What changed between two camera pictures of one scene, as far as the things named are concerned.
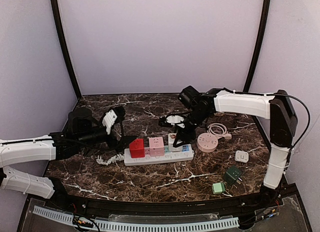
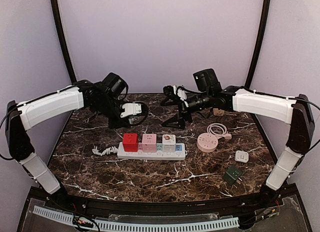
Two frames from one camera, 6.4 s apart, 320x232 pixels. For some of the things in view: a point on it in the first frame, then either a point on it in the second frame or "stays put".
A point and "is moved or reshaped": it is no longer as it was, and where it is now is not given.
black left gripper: [111, 139] → [117, 118]
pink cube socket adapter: [156, 146] → [149, 142]
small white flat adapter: [241, 156] stays put
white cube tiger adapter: [171, 138] is moved or reshaped
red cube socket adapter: [137, 148] is moved or reshaped
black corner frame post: [63, 43] stays put
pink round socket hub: [207, 142] stays put
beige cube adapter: [219, 114] stays put
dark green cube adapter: [232, 174] stays put
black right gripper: [184, 128] → [182, 108]
